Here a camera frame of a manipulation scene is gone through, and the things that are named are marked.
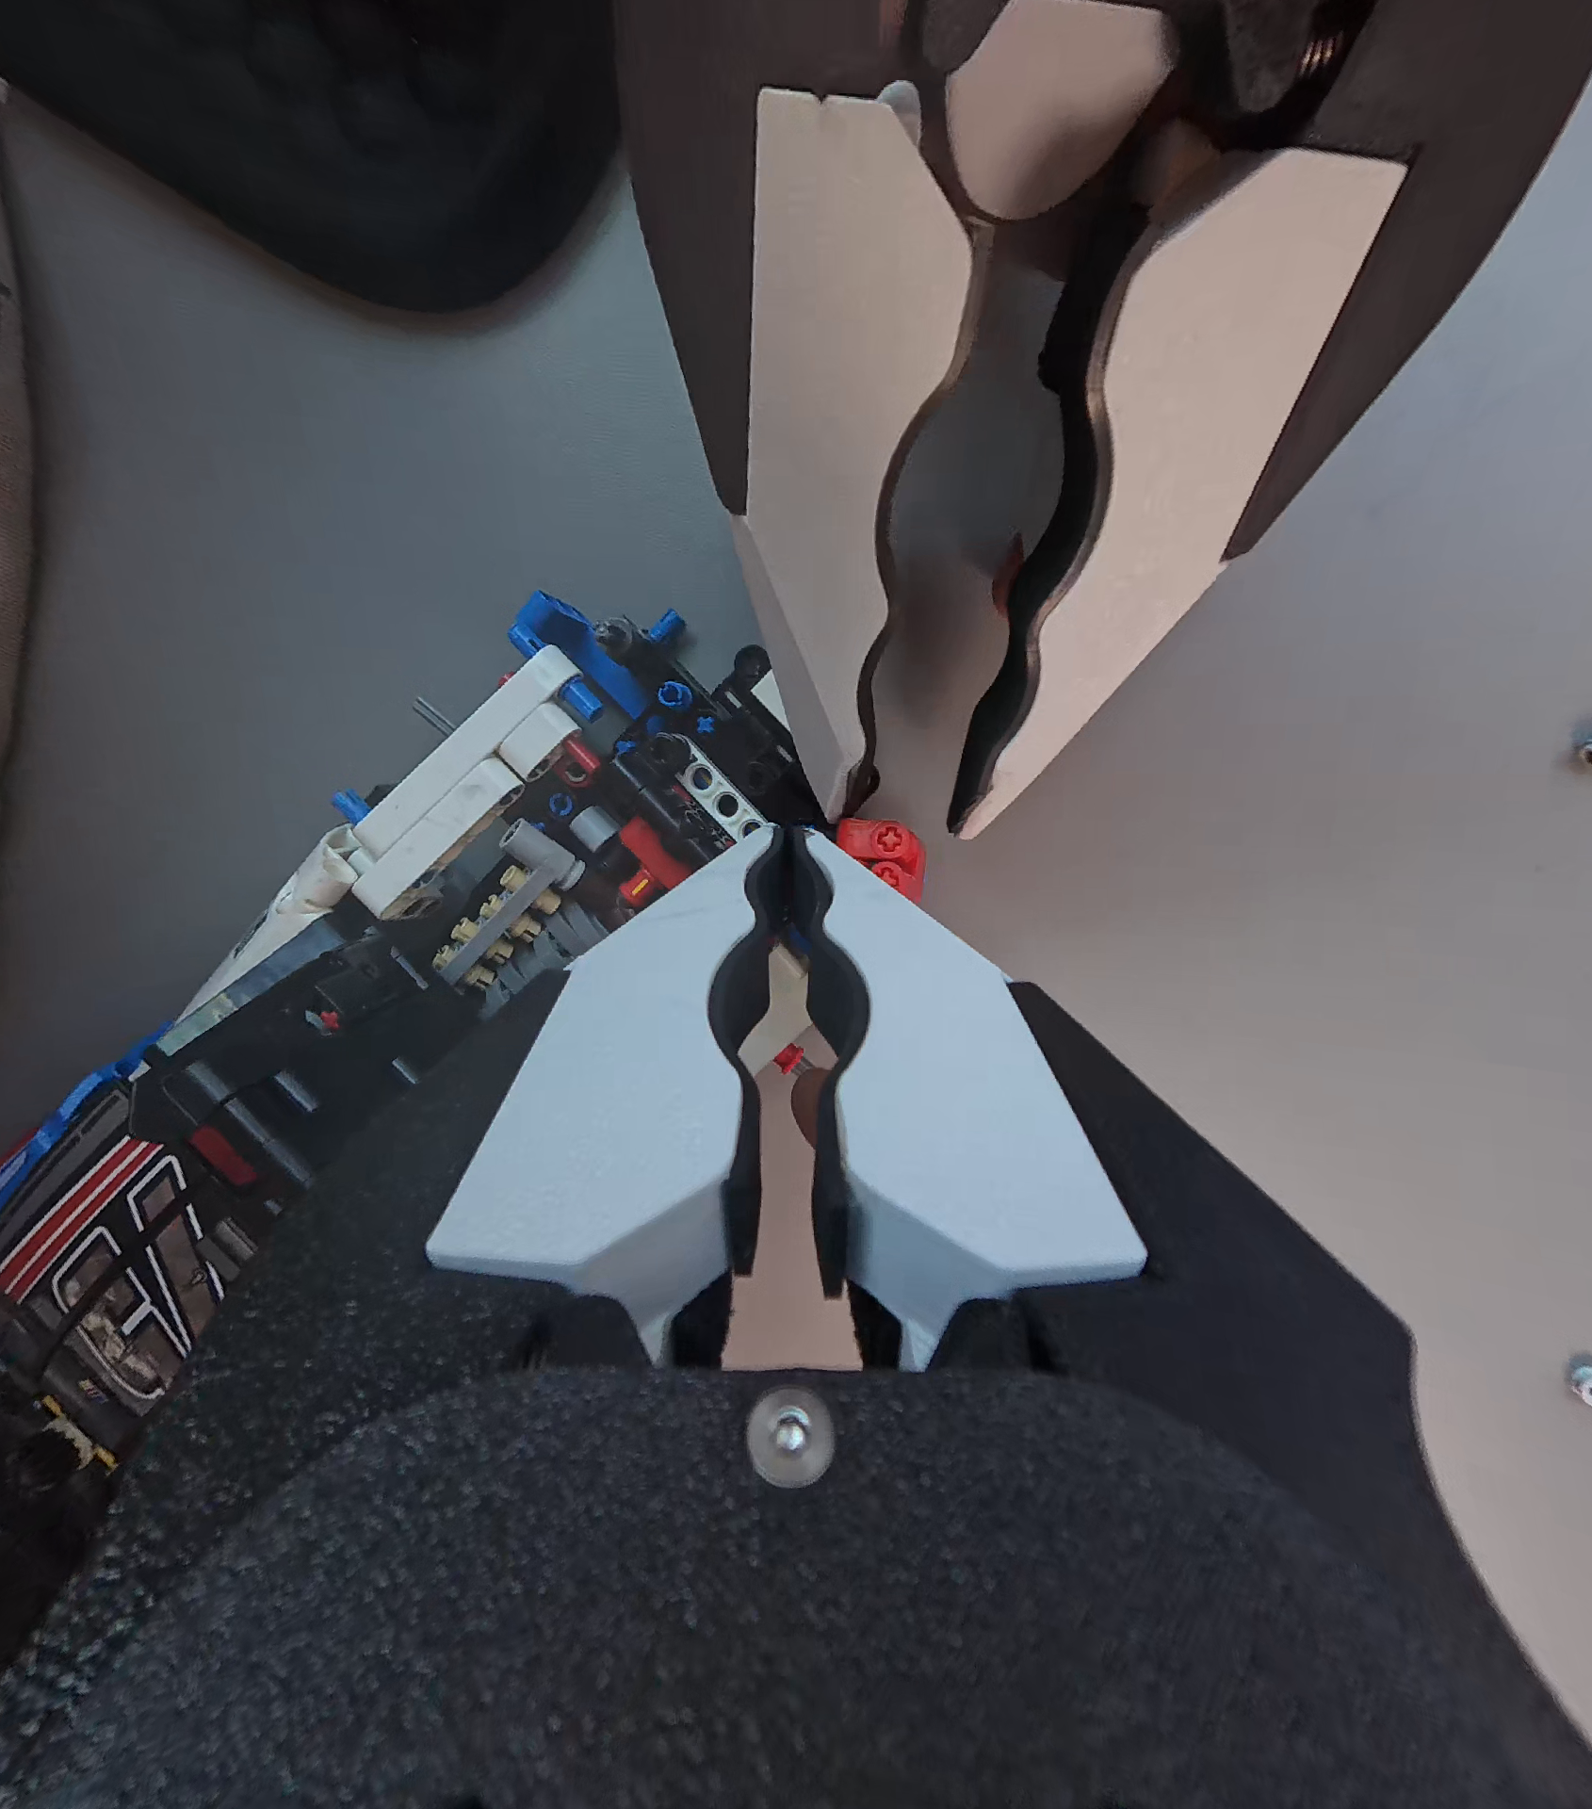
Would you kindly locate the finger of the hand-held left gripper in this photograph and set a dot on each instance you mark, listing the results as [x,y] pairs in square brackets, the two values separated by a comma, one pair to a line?
[823,352]
[1205,395]

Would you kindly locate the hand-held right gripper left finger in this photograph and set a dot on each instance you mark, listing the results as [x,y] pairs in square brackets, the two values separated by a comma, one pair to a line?
[597,1130]

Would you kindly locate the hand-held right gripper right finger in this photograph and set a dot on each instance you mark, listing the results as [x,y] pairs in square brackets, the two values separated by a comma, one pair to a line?
[993,1130]

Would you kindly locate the red connector brick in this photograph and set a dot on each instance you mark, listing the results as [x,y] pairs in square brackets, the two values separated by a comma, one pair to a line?
[879,847]

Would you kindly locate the toy brick race car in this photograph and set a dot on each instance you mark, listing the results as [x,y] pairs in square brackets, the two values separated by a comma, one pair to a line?
[456,791]

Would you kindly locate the person's right hand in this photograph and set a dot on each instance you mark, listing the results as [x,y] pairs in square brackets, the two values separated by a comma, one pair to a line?
[806,1109]

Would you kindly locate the person's left hand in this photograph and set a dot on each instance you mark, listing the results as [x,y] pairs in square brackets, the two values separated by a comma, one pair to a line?
[1006,572]

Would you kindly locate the black chair armrest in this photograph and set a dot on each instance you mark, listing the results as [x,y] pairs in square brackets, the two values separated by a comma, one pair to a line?
[314,141]

